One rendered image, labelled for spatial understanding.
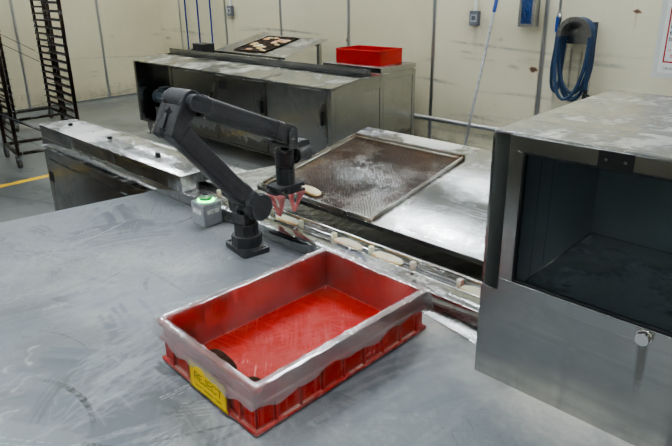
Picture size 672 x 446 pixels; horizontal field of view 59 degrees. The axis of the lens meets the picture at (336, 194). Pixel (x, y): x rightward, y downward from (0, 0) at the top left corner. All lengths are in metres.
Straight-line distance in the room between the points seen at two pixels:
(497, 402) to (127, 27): 8.60
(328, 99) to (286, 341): 3.36
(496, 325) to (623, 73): 4.08
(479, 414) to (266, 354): 0.43
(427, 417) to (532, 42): 4.51
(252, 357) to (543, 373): 0.56
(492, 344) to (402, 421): 0.23
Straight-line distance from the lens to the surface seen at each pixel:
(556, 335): 1.11
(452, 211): 1.74
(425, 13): 5.92
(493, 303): 1.14
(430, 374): 1.21
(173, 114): 1.45
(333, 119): 4.53
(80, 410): 1.22
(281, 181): 1.76
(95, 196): 2.81
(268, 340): 1.30
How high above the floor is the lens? 1.53
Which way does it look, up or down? 19 degrees down
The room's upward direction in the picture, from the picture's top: 1 degrees counter-clockwise
